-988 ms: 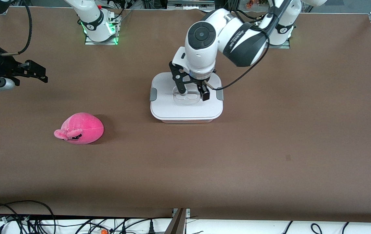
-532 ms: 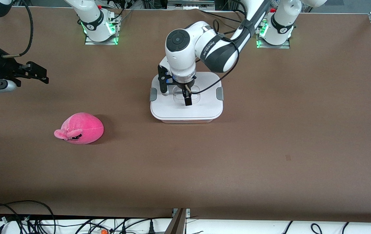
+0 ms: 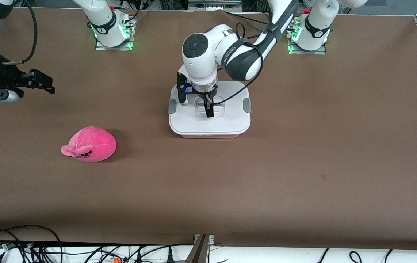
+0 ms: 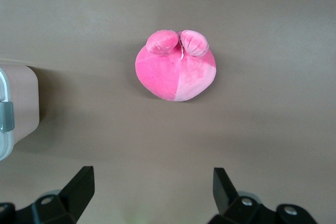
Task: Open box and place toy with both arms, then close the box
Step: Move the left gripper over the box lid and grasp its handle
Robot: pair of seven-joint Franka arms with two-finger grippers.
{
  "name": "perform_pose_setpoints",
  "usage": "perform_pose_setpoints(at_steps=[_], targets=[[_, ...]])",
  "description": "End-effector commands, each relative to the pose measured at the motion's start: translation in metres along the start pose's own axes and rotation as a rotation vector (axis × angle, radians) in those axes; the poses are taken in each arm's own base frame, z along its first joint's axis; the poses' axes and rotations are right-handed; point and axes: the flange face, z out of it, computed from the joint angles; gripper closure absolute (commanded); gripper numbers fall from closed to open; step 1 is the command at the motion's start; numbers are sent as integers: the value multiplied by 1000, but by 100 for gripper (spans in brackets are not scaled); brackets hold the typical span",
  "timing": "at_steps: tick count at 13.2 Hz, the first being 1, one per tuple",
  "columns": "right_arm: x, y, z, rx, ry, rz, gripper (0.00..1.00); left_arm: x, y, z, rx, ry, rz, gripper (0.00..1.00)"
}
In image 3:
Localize white box lid grey clips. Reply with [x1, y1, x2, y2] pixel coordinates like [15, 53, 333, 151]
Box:
[168, 81, 252, 136]

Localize pink plush toy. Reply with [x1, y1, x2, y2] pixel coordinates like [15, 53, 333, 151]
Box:
[61, 126, 117, 163]

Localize pink translucent plastic box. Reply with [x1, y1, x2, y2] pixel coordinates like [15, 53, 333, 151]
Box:
[179, 131, 242, 139]

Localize brown table cover sheet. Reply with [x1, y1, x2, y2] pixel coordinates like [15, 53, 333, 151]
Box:
[0, 7, 417, 252]

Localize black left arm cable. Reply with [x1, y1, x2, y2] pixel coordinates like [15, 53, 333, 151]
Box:
[208, 22, 280, 106]

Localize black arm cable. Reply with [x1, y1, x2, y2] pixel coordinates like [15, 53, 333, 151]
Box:
[2, 0, 38, 65]
[208, 22, 280, 106]

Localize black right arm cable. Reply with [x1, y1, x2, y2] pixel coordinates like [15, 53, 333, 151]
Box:
[2, 0, 38, 65]

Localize right arm aluminium base plate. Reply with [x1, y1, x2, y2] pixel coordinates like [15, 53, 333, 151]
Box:
[95, 15, 137, 51]

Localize long black table cable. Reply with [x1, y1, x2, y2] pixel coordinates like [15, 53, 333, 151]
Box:
[225, 11, 271, 26]

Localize grey metal frame bar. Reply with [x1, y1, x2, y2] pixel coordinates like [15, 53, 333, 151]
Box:
[188, 0, 242, 11]

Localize grey metal post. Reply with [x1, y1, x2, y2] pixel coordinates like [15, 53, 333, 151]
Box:
[185, 234, 214, 263]

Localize black looped floor cable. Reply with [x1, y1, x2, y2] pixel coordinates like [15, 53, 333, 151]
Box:
[0, 225, 63, 263]

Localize black table edge rail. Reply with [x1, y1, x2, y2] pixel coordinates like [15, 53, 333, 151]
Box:
[0, 240, 194, 249]

